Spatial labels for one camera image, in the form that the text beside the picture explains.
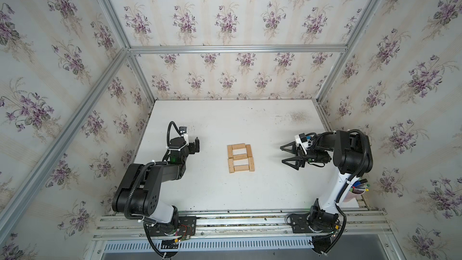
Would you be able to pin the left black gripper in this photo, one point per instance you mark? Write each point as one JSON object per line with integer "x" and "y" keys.
{"x": 193, "y": 147}

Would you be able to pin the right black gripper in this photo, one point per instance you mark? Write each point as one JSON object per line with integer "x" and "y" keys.
{"x": 300, "y": 156}

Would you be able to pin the wooden block numbered 67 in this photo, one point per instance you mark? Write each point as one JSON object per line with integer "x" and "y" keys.
{"x": 231, "y": 165}

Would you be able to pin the wooden block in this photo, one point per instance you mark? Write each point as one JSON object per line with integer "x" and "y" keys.
{"x": 240, "y": 157}
{"x": 241, "y": 168}
{"x": 229, "y": 151}
{"x": 251, "y": 164}
{"x": 238, "y": 146}

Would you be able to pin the wooden block bottom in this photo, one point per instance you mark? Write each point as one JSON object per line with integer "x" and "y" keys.
{"x": 251, "y": 164}

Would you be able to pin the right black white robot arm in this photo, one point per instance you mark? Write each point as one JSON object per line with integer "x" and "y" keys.
{"x": 350, "y": 153}

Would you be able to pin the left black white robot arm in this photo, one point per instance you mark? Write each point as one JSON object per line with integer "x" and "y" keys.
{"x": 138, "y": 195}

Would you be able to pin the pink cup with pens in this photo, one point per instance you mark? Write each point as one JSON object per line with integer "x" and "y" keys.
{"x": 357, "y": 189}

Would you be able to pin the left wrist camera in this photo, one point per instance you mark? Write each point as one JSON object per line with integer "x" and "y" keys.
{"x": 184, "y": 134}

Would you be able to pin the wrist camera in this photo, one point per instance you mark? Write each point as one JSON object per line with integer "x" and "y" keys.
{"x": 184, "y": 134}
{"x": 303, "y": 141}

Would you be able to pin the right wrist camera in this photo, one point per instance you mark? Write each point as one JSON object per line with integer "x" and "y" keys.
{"x": 303, "y": 141}

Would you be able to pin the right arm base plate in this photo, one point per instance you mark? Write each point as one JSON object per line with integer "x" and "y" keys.
{"x": 318, "y": 222}

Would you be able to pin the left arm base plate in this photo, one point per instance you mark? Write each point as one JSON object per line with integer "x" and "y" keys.
{"x": 168, "y": 236}

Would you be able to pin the white vented cable duct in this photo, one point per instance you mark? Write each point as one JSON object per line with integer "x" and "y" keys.
{"x": 211, "y": 244}

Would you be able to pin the aluminium rail frame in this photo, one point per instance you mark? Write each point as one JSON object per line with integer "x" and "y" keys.
{"x": 233, "y": 224}

